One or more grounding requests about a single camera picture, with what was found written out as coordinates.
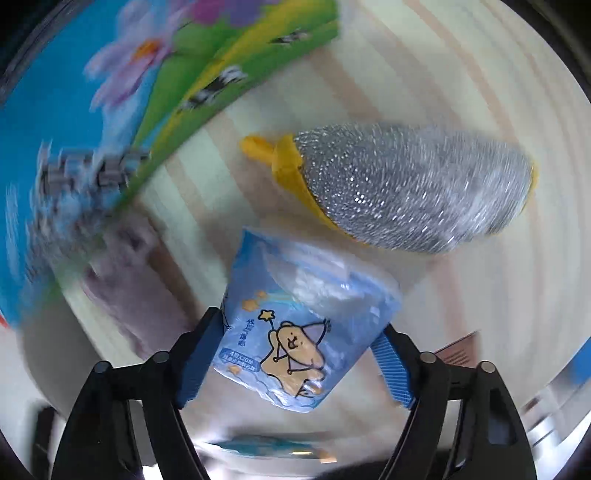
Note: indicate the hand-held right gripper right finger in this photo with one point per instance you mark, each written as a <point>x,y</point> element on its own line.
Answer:
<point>392,369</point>

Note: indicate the brown cardboard piece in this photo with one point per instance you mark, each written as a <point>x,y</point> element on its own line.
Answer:
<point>459,351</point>

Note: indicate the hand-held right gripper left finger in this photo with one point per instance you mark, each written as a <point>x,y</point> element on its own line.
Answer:
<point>196,364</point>

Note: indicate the blue cartoon tissue packet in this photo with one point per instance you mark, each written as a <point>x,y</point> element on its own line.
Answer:
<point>300,332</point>

